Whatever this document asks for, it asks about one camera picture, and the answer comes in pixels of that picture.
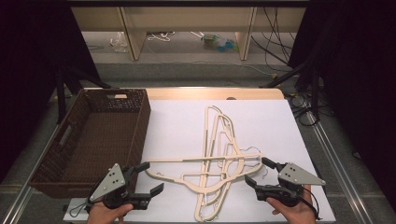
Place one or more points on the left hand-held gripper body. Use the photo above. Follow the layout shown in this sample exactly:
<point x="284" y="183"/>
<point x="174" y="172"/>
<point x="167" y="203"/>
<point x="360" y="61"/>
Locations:
<point x="107" y="185"/>

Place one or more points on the black metal stand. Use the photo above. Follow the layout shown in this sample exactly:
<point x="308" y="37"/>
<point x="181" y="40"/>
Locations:
<point x="61" y="93"/>
<point x="315" y="90"/>

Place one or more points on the dark curtain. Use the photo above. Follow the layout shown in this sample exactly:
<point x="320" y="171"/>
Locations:
<point x="28" y="62"/>
<point x="358" y="77"/>

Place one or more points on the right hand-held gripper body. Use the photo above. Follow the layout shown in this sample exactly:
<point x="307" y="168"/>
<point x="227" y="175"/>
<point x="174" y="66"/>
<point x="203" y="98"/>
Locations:
<point x="295" y="175"/>

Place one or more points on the person's right hand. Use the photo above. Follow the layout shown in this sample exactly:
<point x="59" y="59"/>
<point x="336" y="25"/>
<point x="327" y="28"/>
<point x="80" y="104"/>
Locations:
<point x="295" y="214"/>

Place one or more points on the brown woven basket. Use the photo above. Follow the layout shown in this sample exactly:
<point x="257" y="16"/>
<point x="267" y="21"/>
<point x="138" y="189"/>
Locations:
<point x="102" y="133"/>

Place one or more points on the white table sheet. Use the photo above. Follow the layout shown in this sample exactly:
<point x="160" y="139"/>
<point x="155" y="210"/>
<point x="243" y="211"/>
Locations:
<point x="174" y="130"/>

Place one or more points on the clear plastic bag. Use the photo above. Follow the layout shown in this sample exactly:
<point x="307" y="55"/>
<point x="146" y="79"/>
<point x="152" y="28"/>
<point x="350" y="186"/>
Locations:
<point x="119" y="42"/>

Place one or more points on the person's left hand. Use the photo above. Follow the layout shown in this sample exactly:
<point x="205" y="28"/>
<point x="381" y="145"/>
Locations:
<point x="106" y="216"/>

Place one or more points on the beige wooden shelf unit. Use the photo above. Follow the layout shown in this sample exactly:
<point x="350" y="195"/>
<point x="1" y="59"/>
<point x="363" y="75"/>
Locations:
<point x="186" y="18"/>

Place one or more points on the colourful plastic packets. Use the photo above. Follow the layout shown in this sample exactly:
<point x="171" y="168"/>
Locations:
<point x="222" y="44"/>

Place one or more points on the metal floor rail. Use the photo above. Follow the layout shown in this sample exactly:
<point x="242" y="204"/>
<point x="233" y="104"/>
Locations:
<point x="21" y="196"/>
<point x="336" y="161"/>

